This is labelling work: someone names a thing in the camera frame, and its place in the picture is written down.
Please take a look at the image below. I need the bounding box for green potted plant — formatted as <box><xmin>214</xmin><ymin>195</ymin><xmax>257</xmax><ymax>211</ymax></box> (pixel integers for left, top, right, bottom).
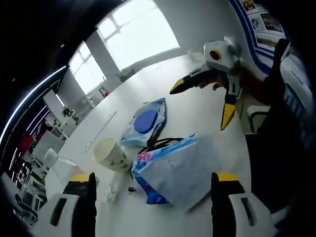
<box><xmin>61</xmin><ymin>106</ymin><xmax>75</xmax><ymax>118</ymax></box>

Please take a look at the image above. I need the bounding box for black cable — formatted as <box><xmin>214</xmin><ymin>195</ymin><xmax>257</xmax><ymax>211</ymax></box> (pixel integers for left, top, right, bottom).
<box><xmin>127</xmin><ymin>137</ymin><xmax>185</xmax><ymax>195</ymax></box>

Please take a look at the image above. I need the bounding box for crumpled clear plastic wrapper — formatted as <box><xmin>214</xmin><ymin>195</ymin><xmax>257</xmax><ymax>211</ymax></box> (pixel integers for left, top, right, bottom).
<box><xmin>103</xmin><ymin>183</ymin><xmax>119</xmax><ymax>204</ymax></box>

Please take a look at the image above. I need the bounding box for white grey worn device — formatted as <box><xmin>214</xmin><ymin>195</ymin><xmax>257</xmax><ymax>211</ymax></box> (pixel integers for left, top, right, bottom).
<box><xmin>281</xmin><ymin>55</ymin><xmax>312</xmax><ymax>119</ymax></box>

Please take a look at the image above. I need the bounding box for blue white wall display board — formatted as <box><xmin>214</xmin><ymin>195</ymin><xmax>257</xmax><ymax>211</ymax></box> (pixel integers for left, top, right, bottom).
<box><xmin>229</xmin><ymin>0</ymin><xmax>289</xmax><ymax>75</ymax></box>

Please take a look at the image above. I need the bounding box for large window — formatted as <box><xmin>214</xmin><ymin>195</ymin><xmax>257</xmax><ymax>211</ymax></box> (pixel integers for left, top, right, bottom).
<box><xmin>97</xmin><ymin>0</ymin><xmax>180</xmax><ymax>71</ymax></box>
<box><xmin>69</xmin><ymin>40</ymin><xmax>107</xmax><ymax>95</ymax></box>

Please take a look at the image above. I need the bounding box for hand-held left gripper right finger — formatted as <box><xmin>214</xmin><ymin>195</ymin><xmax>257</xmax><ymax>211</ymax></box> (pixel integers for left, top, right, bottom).
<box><xmin>211</xmin><ymin>171</ymin><xmax>276</xmax><ymax>237</ymax></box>

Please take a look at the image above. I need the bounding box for white paper cup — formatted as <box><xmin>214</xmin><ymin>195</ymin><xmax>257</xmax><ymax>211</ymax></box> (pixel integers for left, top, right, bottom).
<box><xmin>91</xmin><ymin>137</ymin><xmax>128</xmax><ymax>172</ymax></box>

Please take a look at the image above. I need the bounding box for wet wipes pack blue lid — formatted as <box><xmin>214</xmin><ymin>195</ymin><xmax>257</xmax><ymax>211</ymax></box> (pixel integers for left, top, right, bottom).
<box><xmin>120</xmin><ymin>97</ymin><xmax>168</xmax><ymax>148</ymax></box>

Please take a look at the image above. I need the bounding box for blue patterned tissue pack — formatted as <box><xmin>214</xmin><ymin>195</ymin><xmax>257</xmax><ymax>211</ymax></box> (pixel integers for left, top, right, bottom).
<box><xmin>130</xmin><ymin>131</ymin><xmax>215</xmax><ymax>211</ymax></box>

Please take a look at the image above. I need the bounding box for ceiling light strip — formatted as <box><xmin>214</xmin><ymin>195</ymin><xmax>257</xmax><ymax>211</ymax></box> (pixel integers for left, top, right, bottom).
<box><xmin>0</xmin><ymin>66</ymin><xmax>68</xmax><ymax>139</ymax></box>

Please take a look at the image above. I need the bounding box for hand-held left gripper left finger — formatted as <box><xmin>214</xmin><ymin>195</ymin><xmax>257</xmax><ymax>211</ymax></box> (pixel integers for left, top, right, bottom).
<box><xmin>37</xmin><ymin>172</ymin><xmax>97</xmax><ymax>237</ymax></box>

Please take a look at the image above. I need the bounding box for white office chair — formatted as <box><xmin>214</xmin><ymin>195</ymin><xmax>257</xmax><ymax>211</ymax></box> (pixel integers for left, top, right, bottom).
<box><xmin>240</xmin><ymin>104</ymin><xmax>270</xmax><ymax>134</ymax></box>

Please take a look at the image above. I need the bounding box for white table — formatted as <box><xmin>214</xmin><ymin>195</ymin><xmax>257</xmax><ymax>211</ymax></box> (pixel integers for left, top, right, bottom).
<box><xmin>29</xmin><ymin>53</ymin><xmax>250</xmax><ymax>237</ymax></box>

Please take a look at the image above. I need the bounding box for person's right hand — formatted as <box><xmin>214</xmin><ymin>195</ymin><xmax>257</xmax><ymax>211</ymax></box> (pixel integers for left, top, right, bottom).
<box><xmin>197</xmin><ymin>71</ymin><xmax>228</xmax><ymax>91</ymax></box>

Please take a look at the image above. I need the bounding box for red floor object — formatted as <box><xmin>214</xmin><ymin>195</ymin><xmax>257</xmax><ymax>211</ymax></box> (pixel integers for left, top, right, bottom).
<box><xmin>98</xmin><ymin>84</ymin><xmax>110</xmax><ymax>98</ymax></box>

